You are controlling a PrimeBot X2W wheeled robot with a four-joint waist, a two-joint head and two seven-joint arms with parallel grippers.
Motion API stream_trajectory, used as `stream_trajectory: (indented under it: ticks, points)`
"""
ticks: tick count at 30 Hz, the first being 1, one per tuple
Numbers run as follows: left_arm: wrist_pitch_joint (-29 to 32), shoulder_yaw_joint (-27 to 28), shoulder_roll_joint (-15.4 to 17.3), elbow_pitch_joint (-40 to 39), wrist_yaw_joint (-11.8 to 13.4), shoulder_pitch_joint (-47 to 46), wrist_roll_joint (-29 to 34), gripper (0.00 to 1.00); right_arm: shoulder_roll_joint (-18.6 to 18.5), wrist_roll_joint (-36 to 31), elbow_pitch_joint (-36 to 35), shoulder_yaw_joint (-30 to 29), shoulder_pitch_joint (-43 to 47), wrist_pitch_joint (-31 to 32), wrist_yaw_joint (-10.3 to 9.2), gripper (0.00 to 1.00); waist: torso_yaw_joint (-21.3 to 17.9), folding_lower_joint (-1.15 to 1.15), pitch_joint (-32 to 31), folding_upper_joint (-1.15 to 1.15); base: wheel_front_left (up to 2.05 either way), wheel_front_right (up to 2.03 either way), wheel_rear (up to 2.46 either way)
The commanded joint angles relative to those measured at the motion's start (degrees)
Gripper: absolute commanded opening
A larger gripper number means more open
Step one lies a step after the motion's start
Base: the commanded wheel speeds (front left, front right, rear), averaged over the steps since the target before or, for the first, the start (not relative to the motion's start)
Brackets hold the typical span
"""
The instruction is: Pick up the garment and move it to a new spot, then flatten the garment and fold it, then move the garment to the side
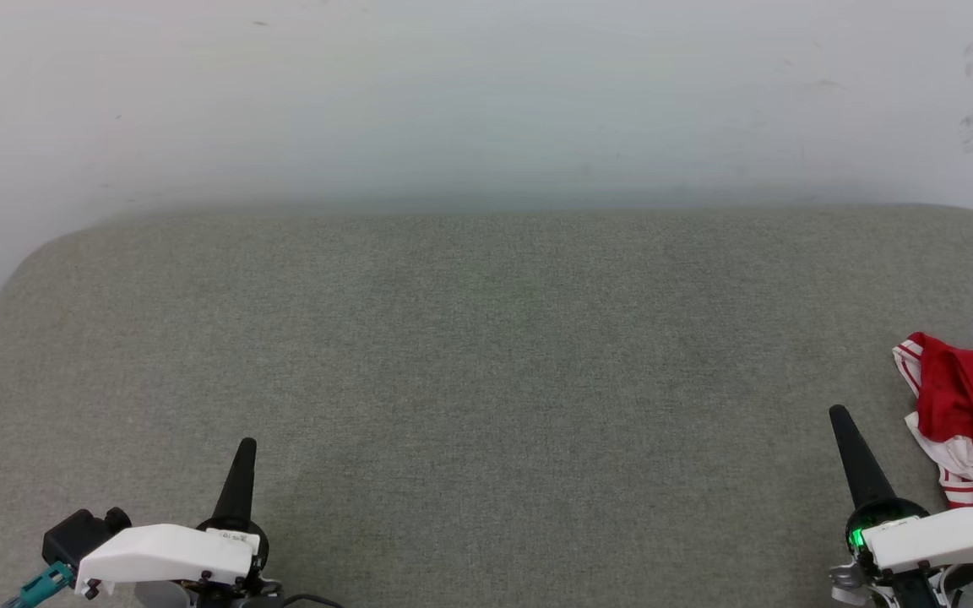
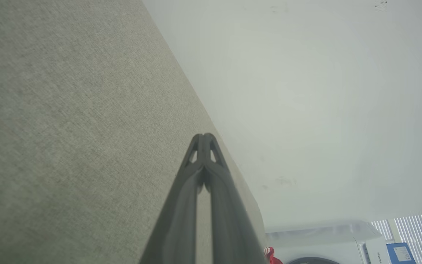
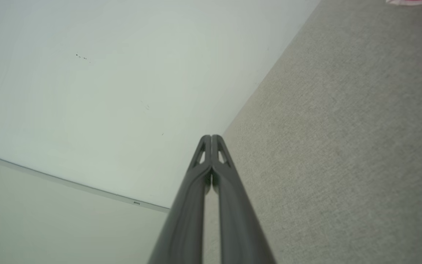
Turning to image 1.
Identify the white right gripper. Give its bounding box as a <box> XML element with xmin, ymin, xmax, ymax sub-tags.
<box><xmin>829</xmin><ymin>405</ymin><xmax>973</xmax><ymax>608</ymax></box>

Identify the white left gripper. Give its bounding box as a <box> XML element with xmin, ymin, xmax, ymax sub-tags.
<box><xmin>75</xmin><ymin>437</ymin><xmax>285</xmax><ymax>608</ymax></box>

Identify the red basketball jersey white trim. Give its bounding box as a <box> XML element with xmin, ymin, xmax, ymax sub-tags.
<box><xmin>892</xmin><ymin>332</ymin><xmax>973</xmax><ymax>510</ymax></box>

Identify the grey fabric sofa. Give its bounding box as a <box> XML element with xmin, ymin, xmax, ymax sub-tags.
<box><xmin>0</xmin><ymin>203</ymin><xmax>973</xmax><ymax>608</ymax></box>

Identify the teal left camera connector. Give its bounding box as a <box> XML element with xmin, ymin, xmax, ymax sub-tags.
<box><xmin>3</xmin><ymin>561</ymin><xmax>76</xmax><ymax>608</ymax></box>

